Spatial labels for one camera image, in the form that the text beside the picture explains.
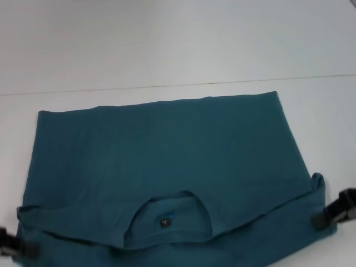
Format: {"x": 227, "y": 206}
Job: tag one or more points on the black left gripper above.
{"x": 8, "y": 240}

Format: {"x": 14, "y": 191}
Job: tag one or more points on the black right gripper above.
{"x": 343, "y": 207}

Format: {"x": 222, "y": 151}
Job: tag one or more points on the teal t-shirt with FREE! print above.
{"x": 167, "y": 153}

